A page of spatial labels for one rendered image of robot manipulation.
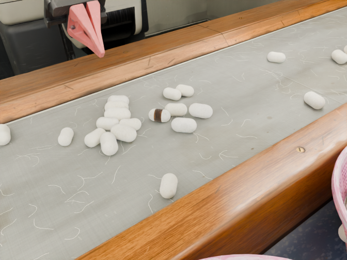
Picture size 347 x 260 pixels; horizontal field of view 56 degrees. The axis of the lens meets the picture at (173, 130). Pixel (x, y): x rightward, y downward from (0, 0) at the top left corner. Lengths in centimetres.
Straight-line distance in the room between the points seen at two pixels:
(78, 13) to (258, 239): 40
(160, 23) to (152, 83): 231
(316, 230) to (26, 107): 44
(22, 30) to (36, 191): 94
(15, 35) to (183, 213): 107
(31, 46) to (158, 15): 170
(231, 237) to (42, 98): 37
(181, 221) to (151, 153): 14
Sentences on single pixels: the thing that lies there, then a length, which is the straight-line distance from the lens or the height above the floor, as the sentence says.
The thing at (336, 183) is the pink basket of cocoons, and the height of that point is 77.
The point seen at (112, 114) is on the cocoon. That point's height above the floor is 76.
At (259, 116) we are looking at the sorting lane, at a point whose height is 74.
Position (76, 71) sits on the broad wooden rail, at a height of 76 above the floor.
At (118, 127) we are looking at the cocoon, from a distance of 43.
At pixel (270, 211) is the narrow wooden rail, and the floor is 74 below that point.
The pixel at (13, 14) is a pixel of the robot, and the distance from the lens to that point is 127.
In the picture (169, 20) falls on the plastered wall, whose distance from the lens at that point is 292.
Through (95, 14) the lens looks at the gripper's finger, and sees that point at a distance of 54.
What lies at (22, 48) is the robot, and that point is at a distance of 130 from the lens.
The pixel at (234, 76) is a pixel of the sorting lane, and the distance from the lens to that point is 60.
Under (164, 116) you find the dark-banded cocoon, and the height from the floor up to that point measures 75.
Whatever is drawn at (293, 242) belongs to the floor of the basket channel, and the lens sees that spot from 41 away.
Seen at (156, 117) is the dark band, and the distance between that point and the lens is 46.
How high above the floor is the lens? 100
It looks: 35 degrees down
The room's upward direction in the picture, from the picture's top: 4 degrees counter-clockwise
